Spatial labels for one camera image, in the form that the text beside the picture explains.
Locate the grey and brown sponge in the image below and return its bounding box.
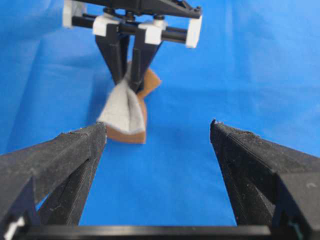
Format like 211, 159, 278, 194
97, 61, 162, 144

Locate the blue table cloth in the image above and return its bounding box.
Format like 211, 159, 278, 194
0, 0, 320, 226

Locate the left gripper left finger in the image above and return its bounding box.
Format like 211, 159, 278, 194
0, 123, 106, 227

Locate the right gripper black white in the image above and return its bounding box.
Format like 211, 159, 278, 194
62, 0, 203, 93

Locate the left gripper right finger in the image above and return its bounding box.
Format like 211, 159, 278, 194
210, 120, 320, 232

